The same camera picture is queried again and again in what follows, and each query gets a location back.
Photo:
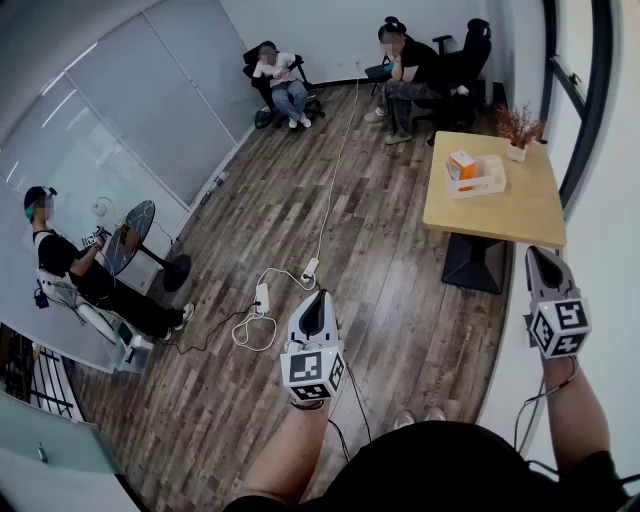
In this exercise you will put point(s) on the person's right shoe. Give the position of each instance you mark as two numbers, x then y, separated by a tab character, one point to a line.
434	414

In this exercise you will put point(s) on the person's right forearm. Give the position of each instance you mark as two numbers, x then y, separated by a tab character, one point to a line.
575	420

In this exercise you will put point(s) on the beige desk organizer tray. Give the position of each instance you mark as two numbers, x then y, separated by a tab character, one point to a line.
487	182

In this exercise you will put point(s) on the light wooden square table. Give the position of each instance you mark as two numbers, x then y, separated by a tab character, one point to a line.
500	215

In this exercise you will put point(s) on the black window frame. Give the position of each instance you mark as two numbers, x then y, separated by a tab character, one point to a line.
597	100

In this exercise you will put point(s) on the orange plant in white pot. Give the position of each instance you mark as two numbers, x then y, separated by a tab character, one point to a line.
518	131

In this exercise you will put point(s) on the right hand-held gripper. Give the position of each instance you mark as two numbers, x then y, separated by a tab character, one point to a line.
560	325

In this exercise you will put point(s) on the person's black shirt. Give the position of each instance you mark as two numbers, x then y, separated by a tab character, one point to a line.
440	470

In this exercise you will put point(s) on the black wrist band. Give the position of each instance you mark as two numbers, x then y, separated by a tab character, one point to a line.
307	405

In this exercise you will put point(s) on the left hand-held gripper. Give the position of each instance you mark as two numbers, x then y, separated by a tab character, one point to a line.
311	370

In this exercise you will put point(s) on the white power strip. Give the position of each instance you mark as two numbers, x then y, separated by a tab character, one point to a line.
272	325
310	268

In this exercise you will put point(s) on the person's left forearm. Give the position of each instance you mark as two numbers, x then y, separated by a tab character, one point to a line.
290	450

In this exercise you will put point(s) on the dark round pedestal table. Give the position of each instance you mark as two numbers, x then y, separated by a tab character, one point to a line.
129	232

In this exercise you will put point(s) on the white chair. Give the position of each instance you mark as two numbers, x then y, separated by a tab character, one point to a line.
95	317

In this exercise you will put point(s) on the person's shoe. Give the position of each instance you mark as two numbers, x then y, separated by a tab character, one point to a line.
404	419
434	414

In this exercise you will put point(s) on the white and orange box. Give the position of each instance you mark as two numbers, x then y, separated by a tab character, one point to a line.
462	167

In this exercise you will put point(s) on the black bag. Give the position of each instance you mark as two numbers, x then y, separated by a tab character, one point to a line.
262	120

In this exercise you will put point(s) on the person's left shoe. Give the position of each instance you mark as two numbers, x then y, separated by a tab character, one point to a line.
404	419

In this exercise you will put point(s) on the black metal railing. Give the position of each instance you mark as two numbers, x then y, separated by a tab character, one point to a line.
20	370

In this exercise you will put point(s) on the black high-back office chair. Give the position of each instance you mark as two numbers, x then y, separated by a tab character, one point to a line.
470	60

